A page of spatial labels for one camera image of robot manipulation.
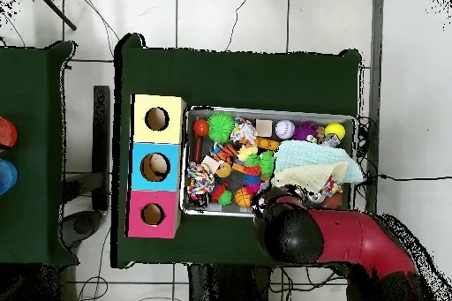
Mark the mint knitted cloth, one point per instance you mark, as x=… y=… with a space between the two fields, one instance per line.
x=311 y=153

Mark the multicoloured patterned cloth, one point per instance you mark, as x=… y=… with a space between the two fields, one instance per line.
x=328 y=188

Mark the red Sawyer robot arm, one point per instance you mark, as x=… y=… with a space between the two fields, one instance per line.
x=339 y=234

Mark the clear shallow mesh bin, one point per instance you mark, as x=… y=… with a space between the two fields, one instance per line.
x=194 y=208

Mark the wooden box with three holes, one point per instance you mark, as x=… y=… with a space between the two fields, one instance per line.
x=155 y=153

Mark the tiger striped toy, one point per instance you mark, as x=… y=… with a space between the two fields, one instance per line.
x=226 y=153

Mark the green spiky ball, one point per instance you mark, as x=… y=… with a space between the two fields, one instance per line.
x=221 y=126

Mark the red maraca rattle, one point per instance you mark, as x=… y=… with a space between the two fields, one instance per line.
x=200 y=127

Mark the small orange basketball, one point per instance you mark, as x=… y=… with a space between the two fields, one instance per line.
x=243 y=197

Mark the white baseball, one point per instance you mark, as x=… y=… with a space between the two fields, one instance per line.
x=285 y=129

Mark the dark green tablecloth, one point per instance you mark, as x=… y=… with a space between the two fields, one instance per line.
x=247 y=82

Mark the purple monster toy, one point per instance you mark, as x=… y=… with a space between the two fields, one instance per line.
x=306 y=132

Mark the yellow ball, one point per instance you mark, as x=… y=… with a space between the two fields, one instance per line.
x=335 y=131

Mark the black panel stand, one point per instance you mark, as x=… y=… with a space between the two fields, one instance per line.
x=102 y=138

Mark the grey round stand base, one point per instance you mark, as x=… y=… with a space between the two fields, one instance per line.
x=85 y=225

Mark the dark green side cloth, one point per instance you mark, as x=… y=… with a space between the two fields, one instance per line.
x=35 y=103

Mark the black rod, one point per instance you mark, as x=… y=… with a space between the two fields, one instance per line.
x=56 y=10

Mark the red round disc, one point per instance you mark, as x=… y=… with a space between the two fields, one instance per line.
x=6 y=133

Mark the blue round disc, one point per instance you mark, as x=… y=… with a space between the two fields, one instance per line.
x=6 y=177

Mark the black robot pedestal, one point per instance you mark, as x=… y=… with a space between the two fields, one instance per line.
x=226 y=287

